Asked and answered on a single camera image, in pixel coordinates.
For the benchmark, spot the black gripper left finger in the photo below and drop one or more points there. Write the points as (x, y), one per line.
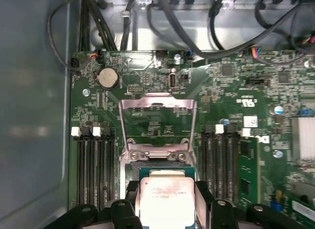
(123, 214)

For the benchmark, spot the thin metal locking lever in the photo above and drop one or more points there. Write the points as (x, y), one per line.
(196, 130)
(119, 130)

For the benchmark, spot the silver chipset heatsink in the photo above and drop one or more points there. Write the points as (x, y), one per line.
(305, 140)

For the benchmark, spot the green motherboard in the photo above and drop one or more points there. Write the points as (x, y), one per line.
(221, 91)

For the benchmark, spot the silver coin cell battery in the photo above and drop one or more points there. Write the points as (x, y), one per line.
(108, 78)

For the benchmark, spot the CPU socket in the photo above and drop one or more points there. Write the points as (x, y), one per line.
(131, 171)

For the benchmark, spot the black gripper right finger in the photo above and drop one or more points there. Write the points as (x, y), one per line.
(221, 214)

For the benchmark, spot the black open PC case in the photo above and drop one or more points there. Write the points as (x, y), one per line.
(29, 115)

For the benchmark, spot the green RAM stick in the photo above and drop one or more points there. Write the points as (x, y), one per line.
(247, 170)

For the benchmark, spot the graphics card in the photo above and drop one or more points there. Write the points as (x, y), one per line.
(302, 209)

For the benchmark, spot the silver CPU chip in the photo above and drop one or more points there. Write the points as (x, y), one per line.
(167, 197)

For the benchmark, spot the metal CPU socket cover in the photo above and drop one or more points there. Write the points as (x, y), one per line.
(137, 102)

